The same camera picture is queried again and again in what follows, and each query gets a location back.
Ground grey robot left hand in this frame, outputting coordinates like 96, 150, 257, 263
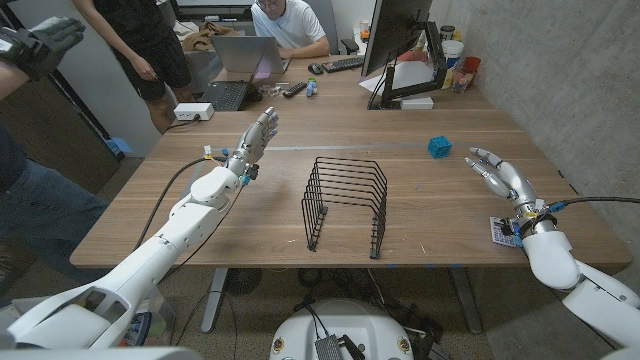
224, 106, 280, 181

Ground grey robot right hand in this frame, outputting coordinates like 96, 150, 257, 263
463, 146, 556, 236

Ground bare person forearm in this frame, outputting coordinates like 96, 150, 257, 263
0, 59, 24, 101

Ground white calculator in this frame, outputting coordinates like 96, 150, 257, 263
489, 215, 521, 249

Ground blue cube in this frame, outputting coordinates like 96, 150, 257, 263
427, 135, 454, 160

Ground black laptop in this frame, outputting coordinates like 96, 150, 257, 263
197, 47, 267, 113

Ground white power box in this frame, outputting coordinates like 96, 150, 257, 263
172, 102, 215, 122

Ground black remote control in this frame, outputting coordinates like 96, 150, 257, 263
282, 81, 309, 99

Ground silver open laptop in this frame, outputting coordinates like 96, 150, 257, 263
209, 34, 292, 75

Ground clear plastic container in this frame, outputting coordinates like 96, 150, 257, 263
451, 67, 475, 94

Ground brown jacket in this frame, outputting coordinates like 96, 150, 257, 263
180, 20, 240, 52

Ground black keyboard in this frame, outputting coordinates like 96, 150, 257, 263
321, 55, 366, 75

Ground person in white T-shirt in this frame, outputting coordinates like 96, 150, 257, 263
249, 0, 331, 60

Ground flat white box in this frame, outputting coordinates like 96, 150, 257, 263
399, 96, 435, 111

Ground grey table leg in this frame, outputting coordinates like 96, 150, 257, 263
448, 266, 484, 335
200, 268, 229, 335

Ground person in black clothes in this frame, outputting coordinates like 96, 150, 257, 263
72, 0, 196, 134

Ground blue floor marker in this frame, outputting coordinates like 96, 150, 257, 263
104, 137, 134, 156

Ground round black fan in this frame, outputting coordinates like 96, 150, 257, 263
223, 268, 264, 297

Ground grey office chair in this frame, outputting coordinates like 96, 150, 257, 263
304, 0, 361, 56

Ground black monitor stand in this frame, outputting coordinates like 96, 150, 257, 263
367, 20, 449, 110

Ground white paper cup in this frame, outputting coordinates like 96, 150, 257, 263
440, 39, 465, 69

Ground white paper sheet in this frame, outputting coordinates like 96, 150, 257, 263
358, 59, 435, 96

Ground black computer monitor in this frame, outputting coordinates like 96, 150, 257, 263
360, 0, 435, 78

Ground dark wooden cabinet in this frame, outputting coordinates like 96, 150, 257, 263
0, 12, 124, 196

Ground white robot torso base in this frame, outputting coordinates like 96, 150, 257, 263
269, 298, 415, 360

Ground person in blue jeans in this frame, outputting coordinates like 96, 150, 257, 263
0, 124, 126, 306

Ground black grey teleoperation glove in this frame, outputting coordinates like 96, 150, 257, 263
0, 16, 87, 81

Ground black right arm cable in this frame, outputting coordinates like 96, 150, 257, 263
547, 196, 640, 214

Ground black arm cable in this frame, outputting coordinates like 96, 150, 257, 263
133, 155, 226, 251
547, 196, 640, 214

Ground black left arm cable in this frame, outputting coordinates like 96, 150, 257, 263
133, 155, 226, 251

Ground black wire file holder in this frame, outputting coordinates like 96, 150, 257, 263
300, 156, 389, 260

